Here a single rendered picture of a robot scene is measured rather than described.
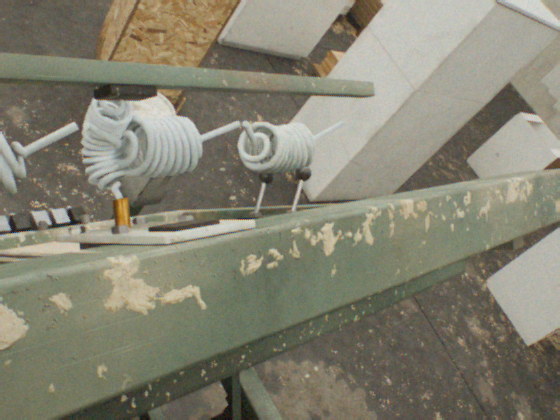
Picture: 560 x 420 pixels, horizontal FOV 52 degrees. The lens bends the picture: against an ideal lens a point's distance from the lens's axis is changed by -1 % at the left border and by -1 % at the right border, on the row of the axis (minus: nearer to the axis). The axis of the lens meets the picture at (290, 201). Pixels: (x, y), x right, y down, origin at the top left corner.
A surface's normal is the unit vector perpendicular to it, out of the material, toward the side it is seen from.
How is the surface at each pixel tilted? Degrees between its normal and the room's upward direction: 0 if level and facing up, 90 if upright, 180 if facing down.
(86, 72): 35
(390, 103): 90
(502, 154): 90
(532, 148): 90
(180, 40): 90
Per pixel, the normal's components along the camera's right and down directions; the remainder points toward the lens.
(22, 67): 0.73, -0.04
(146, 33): 0.22, 0.77
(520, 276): -0.71, 0.03
